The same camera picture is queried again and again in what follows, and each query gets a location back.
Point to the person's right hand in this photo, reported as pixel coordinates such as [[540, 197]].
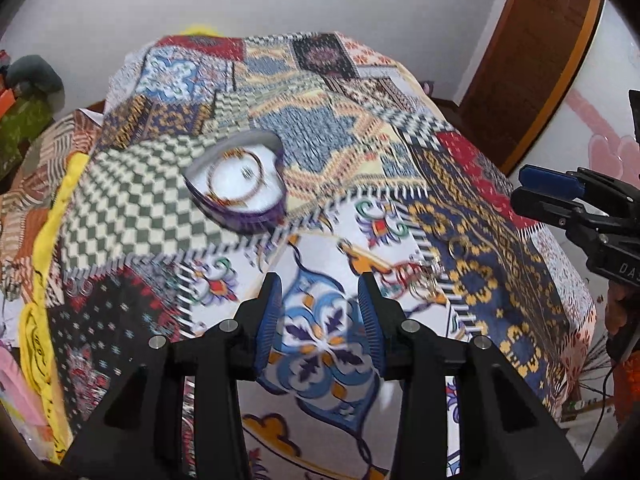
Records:
[[622, 310]]

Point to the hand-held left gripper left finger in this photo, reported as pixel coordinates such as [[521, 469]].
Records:
[[266, 322]]

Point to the patchwork printed bedspread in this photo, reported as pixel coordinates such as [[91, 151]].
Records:
[[325, 110]]

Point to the pink cloth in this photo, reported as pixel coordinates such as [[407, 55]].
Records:
[[20, 400]]

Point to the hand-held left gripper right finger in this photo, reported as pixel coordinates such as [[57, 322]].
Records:
[[369, 322]]

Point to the gold bangle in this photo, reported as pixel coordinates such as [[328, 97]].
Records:
[[236, 176]]

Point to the brown wooden door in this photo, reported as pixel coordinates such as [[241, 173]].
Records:
[[530, 60]]

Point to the yellow cloth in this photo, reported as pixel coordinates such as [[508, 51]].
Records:
[[42, 310]]

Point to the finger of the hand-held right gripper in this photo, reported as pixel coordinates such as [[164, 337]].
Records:
[[542, 206], [550, 180]]

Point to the purple heart-shaped jewelry box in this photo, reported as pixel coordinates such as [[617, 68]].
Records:
[[235, 185]]

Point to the green patterned cloth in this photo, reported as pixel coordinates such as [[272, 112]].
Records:
[[22, 125]]

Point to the orange brown patterned cloth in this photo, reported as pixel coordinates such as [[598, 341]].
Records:
[[35, 195]]

